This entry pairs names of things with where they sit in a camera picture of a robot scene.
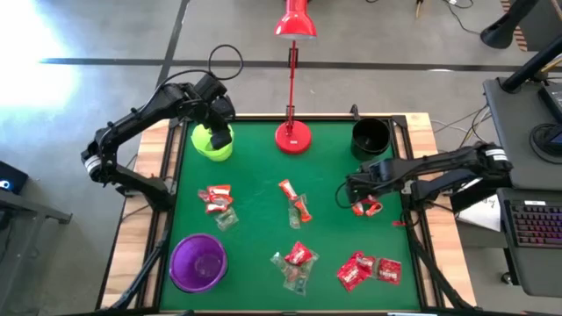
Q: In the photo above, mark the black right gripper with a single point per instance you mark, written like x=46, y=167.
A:
x=371, y=175

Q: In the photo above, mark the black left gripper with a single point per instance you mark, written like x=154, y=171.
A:
x=221, y=112

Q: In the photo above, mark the small red white candy packet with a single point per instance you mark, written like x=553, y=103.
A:
x=375, y=210
x=358, y=210

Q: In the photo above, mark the long orange candy packet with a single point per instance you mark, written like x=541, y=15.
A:
x=288, y=189

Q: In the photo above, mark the clear striped candy packet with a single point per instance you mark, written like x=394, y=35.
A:
x=314, y=263

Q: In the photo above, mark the clear orange gummy packet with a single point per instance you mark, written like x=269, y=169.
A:
x=292, y=273

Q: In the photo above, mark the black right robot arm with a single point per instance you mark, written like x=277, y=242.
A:
x=439, y=162

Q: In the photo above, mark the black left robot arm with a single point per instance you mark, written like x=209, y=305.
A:
x=131, y=120

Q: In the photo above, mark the lime green plastic bucket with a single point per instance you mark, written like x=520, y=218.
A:
x=202, y=145

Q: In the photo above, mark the green table mat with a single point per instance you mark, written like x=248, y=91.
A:
x=263, y=167

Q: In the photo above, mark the black plastic bucket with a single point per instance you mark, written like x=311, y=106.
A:
x=371, y=136

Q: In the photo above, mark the red desk lamp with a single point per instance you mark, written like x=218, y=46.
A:
x=293, y=138

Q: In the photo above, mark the clear green gummy packet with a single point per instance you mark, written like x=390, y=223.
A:
x=227, y=219

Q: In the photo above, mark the black table clamp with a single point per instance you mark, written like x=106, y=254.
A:
x=355, y=112

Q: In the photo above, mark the black metal strut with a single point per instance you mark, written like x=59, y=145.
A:
x=434, y=272
x=145, y=272

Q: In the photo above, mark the clear packet yellow red print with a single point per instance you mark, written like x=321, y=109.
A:
x=277, y=261

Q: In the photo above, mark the white paper sheet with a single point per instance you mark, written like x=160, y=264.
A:
x=480, y=215

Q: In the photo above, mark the purple plastic bucket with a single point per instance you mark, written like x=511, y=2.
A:
x=197, y=263

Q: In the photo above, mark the black backlit keyboard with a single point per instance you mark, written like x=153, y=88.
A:
x=535, y=224

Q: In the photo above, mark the round black pad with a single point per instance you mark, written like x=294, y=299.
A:
x=544, y=145

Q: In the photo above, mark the black stand base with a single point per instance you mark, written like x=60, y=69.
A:
x=500, y=33

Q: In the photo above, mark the black box device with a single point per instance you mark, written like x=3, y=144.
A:
x=13, y=175

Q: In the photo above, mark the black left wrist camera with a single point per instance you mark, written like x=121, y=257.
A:
x=210, y=87

